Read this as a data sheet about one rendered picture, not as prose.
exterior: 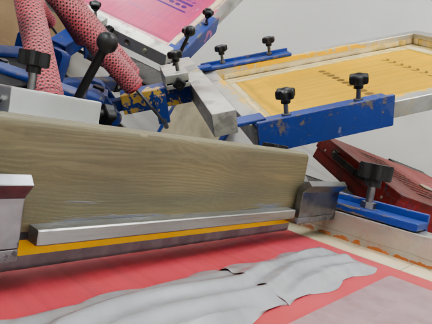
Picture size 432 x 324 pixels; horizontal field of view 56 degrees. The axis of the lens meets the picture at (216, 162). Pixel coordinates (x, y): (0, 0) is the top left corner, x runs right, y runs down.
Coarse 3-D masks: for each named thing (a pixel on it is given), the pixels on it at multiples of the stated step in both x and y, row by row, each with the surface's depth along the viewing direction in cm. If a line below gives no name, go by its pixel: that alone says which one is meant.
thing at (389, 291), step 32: (192, 256) 36; (224, 256) 38; (256, 256) 40; (352, 256) 46; (352, 288) 36; (384, 288) 37; (416, 288) 39; (320, 320) 28; (352, 320) 29; (384, 320) 30; (416, 320) 31
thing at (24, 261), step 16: (288, 224) 50; (144, 240) 33; (160, 240) 35; (176, 240) 36; (192, 240) 38; (208, 240) 40; (32, 256) 27; (48, 256) 27; (64, 256) 28; (80, 256) 29; (96, 256) 30; (0, 272) 25
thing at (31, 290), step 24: (72, 264) 30; (96, 264) 31; (120, 264) 32; (144, 264) 33; (168, 264) 33; (192, 264) 34; (0, 288) 25; (24, 288) 25; (48, 288) 26; (72, 288) 26; (96, 288) 27; (120, 288) 28; (0, 312) 22; (24, 312) 22; (264, 312) 28; (288, 312) 28
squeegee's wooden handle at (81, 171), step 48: (0, 144) 23; (48, 144) 25; (96, 144) 27; (144, 144) 30; (192, 144) 34; (240, 144) 40; (48, 192) 25; (96, 192) 28; (144, 192) 31; (192, 192) 35; (240, 192) 40; (288, 192) 47
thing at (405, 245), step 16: (304, 224) 57; (320, 224) 56; (336, 224) 54; (352, 224) 53; (368, 224) 51; (384, 224) 50; (352, 240) 53; (368, 240) 51; (384, 240) 50; (400, 240) 49; (416, 240) 48; (400, 256) 49; (416, 256) 47
